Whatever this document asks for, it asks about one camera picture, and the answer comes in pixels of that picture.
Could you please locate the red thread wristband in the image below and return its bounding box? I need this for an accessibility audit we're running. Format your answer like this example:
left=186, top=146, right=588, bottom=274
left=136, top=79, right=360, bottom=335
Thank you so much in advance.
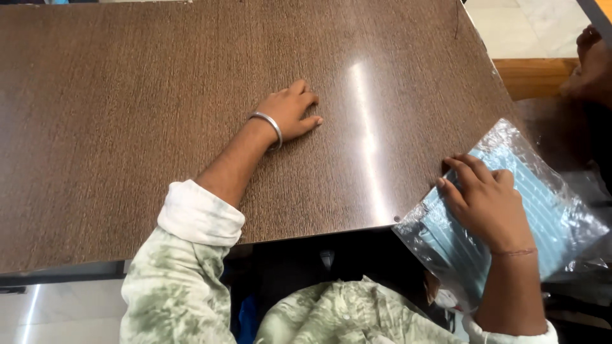
left=491, top=247, right=538, bottom=257

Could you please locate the silver metal bracelet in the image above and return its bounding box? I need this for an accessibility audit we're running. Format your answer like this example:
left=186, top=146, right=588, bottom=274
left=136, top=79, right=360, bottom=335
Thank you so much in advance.
left=248, top=111, right=284, bottom=152

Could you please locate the crumpled clear plastic bag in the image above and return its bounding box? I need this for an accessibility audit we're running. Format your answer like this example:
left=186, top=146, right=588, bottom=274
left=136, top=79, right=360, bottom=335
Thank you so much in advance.
left=559, top=169, right=612, bottom=270

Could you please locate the light blue striped garment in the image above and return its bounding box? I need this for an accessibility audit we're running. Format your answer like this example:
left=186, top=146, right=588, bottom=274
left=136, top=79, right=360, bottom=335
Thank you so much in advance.
left=420, top=145, right=582, bottom=301

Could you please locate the green tie-dye shirt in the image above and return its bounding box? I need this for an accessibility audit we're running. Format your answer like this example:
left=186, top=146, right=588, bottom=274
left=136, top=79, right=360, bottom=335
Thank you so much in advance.
left=120, top=179, right=559, bottom=344

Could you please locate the dark metal bar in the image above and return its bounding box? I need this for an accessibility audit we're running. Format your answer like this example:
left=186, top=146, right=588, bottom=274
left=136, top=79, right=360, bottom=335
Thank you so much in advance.
left=576, top=0, right=612, bottom=47

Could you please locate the black table frame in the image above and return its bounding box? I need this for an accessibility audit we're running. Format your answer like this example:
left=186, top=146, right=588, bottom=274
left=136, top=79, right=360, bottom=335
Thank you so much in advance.
left=0, top=259, right=126, bottom=288

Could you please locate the clear plastic garment bag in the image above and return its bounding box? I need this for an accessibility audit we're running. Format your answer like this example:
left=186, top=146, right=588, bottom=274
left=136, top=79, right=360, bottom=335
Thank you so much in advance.
left=392, top=118, right=611, bottom=312

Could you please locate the wooden bench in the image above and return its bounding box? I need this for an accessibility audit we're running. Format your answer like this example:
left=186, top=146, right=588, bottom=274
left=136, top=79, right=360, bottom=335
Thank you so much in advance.
left=492, top=57, right=580, bottom=101

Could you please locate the person's left hand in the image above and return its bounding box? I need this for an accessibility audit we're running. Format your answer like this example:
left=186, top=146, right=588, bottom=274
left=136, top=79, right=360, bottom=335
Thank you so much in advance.
left=252, top=79, right=324, bottom=144

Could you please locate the person's right hand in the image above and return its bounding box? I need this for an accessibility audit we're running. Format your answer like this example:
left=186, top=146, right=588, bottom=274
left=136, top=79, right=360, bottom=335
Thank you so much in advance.
left=435, top=153, right=537, bottom=254

